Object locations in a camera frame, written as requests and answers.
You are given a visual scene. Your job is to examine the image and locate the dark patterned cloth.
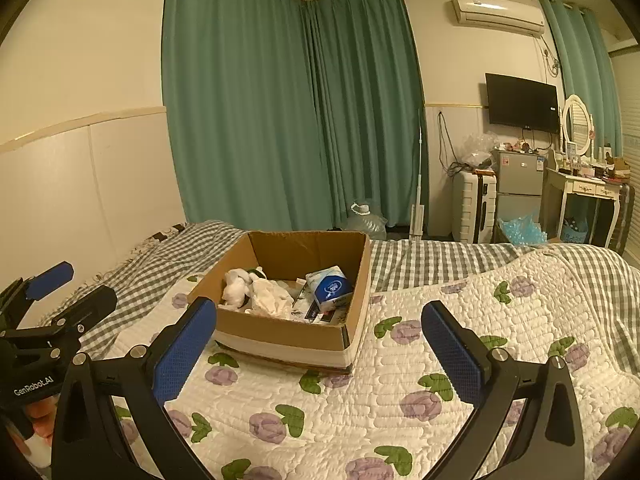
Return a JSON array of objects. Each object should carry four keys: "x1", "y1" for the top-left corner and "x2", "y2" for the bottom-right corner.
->
[{"x1": 150, "y1": 224, "x2": 189, "y2": 242}]

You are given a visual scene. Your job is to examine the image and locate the white suitcase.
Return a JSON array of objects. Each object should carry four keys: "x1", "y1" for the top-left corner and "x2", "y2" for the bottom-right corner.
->
[{"x1": 451, "y1": 170, "x2": 499, "y2": 244}]

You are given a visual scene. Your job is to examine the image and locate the white dressing table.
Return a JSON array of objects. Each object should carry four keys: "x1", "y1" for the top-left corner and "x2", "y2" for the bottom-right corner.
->
[{"x1": 542, "y1": 165, "x2": 624, "y2": 249}]

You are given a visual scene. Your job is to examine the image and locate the white floral quilt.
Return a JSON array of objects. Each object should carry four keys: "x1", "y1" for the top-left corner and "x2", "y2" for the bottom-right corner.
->
[{"x1": 107, "y1": 247, "x2": 640, "y2": 480}]

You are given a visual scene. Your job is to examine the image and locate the grey small fridge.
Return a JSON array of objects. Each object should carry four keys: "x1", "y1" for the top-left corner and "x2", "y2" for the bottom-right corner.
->
[{"x1": 492, "y1": 149, "x2": 546, "y2": 243}]

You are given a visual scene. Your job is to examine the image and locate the black television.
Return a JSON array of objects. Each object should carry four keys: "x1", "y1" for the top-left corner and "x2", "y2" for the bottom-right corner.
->
[{"x1": 485, "y1": 72, "x2": 560, "y2": 135}]

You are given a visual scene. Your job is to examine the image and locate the cream cloth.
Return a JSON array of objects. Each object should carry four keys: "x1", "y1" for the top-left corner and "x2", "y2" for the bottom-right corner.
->
[{"x1": 245, "y1": 279, "x2": 297, "y2": 319}]

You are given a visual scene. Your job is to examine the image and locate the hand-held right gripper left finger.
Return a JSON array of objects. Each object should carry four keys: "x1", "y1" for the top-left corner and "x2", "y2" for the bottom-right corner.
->
[{"x1": 51, "y1": 296, "x2": 219, "y2": 480}]

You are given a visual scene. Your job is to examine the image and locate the blue plastic basket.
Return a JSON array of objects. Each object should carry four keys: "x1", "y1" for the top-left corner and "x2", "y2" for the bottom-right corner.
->
[{"x1": 560, "y1": 215, "x2": 589, "y2": 245}]

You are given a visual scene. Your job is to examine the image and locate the white oval mirror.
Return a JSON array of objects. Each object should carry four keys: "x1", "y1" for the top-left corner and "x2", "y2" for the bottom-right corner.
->
[{"x1": 561, "y1": 94, "x2": 596, "y2": 159}]

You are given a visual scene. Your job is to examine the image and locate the white blue tissue pack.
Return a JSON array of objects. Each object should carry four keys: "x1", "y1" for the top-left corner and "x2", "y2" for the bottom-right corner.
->
[{"x1": 304, "y1": 265, "x2": 355, "y2": 312}]

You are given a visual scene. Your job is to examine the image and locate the black wall cable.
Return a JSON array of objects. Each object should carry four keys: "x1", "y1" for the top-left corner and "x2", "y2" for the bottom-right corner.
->
[{"x1": 437, "y1": 110, "x2": 459, "y2": 177}]

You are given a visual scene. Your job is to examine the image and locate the clear plastic bags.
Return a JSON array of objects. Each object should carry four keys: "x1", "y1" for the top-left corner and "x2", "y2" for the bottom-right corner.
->
[{"x1": 462, "y1": 131, "x2": 501, "y2": 169}]

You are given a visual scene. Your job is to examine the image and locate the person's left hand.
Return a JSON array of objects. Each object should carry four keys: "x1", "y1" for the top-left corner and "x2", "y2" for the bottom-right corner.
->
[{"x1": 22, "y1": 396, "x2": 57, "y2": 461}]

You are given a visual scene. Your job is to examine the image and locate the white mop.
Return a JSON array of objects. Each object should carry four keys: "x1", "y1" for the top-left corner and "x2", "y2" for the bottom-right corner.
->
[{"x1": 410, "y1": 107, "x2": 429, "y2": 239}]

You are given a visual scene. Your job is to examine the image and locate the dark striped suitcase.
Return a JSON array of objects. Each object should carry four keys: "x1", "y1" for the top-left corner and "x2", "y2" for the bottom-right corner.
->
[{"x1": 607, "y1": 185, "x2": 634, "y2": 256}]

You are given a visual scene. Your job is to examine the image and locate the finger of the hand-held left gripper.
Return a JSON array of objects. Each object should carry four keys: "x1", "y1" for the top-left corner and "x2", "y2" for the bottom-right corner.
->
[
  {"x1": 0, "y1": 261, "x2": 75, "y2": 333},
  {"x1": 47, "y1": 285, "x2": 119, "y2": 337}
]

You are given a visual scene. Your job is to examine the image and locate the teal curtain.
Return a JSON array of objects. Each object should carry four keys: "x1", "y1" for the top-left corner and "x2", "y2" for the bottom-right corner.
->
[
  {"x1": 300, "y1": 0, "x2": 431, "y2": 231},
  {"x1": 161, "y1": 0, "x2": 336, "y2": 234},
  {"x1": 537, "y1": 0, "x2": 624, "y2": 157}
]

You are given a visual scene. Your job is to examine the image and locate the pile of cosmetics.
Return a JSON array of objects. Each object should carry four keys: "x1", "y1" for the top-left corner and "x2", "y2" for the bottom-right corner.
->
[{"x1": 560, "y1": 142, "x2": 631, "y2": 181}]

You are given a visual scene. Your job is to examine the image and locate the air conditioner cable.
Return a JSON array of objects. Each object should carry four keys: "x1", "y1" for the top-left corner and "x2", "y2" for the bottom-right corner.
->
[{"x1": 542, "y1": 36, "x2": 561, "y2": 79}]

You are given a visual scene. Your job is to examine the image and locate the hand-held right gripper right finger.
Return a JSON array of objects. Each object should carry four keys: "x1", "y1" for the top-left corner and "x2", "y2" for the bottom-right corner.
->
[{"x1": 421, "y1": 301, "x2": 586, "y2": 480}]

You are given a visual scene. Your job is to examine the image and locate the brown cardboard box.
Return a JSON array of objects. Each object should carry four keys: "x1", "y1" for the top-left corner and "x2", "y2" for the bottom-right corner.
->
[{"x1": 186, "y1": 230, "x2": 372, "y2": 374}]

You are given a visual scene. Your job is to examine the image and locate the clear water jug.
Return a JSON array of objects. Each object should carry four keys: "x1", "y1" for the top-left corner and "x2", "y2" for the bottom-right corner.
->
[{"x1": 345, "y1": 201, "x2": 389, "y2": 241}]

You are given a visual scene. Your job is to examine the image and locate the grey checked bed sheet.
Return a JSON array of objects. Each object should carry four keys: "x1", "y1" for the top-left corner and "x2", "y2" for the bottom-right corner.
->
[{"x1": 40, "y1": 220, "x2": 640, "y2": 361}]

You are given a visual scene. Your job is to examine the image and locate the white air conditioner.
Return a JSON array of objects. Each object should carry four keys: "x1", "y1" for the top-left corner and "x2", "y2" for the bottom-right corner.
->
[{"x1": 451, "y1": 0, "x2": 546, "y2": 37}]

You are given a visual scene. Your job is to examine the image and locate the blue plastic bag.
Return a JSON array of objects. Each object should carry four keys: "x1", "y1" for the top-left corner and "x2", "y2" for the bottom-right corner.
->
[{"x1": 497, "y1": 212, "x2": 549, "y2": 247}]

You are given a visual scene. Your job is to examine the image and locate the large white sock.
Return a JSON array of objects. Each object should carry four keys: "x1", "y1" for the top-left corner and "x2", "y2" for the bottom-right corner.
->
[{"x1": 220, "y1": 266, "x2": 257, "y2": 311}]

